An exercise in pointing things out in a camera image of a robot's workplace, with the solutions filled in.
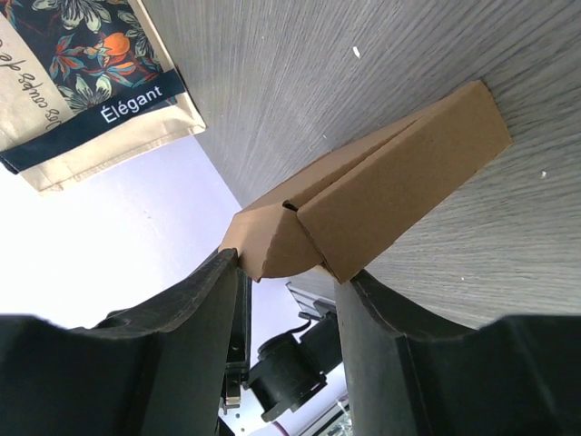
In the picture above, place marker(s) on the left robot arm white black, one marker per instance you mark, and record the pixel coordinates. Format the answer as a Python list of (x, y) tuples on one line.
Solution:
[(292, 366)]

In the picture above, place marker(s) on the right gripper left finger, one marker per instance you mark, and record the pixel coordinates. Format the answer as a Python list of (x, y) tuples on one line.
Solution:
[(153, 369)]

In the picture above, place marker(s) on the brown cardboard box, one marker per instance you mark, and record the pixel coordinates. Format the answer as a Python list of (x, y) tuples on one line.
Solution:
[(344, 209)]

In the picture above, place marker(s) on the beige canvas tote bag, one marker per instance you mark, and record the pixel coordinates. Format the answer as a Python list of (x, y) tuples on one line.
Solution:
[(85, 85)]

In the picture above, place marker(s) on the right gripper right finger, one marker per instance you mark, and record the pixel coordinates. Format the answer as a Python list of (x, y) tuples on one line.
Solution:
[(412, 372)]

